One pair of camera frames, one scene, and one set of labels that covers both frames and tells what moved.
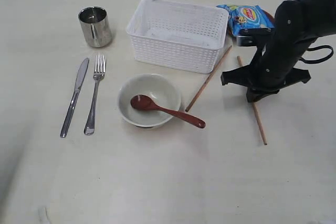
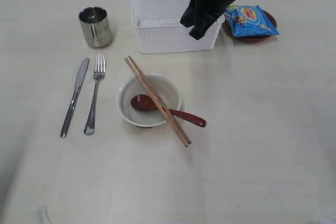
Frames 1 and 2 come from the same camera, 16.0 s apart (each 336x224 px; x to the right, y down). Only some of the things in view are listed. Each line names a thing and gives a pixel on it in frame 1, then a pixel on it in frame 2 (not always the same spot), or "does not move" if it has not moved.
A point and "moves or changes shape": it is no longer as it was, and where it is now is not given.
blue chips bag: [247, 17] does not move
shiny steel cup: [95, 22] does not move
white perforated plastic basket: [177, 34] moves or changes shape
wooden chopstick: [255, 109] to [156, 103]
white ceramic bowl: [164, 92] does not move
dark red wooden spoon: [146, 103] does not move
